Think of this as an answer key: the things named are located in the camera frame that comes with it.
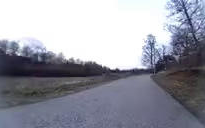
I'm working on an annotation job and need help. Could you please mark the tall bare tree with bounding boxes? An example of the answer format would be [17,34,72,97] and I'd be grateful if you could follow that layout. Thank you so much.
[140,33,159,70]

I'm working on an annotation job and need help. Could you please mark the flat dry grass field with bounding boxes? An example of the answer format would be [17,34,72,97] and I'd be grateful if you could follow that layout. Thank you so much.
[0,73,123,111]

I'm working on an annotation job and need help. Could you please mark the dry grass bank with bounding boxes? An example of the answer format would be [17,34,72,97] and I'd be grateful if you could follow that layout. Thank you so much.
[150,66,205,128]

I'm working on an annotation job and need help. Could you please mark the brown bushes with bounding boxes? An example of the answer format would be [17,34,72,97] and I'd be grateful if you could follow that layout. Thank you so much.
[155,46,205,72]

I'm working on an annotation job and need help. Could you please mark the grey asphalt road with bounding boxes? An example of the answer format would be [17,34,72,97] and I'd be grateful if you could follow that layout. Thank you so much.
[0,73,205,128]

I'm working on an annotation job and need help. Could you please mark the large bare tree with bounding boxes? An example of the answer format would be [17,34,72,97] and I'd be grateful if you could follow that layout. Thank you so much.
[164,0,205,68]

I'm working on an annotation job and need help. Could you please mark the dark hedge with trees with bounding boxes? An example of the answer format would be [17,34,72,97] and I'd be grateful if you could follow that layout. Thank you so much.
[0,37,111,78]

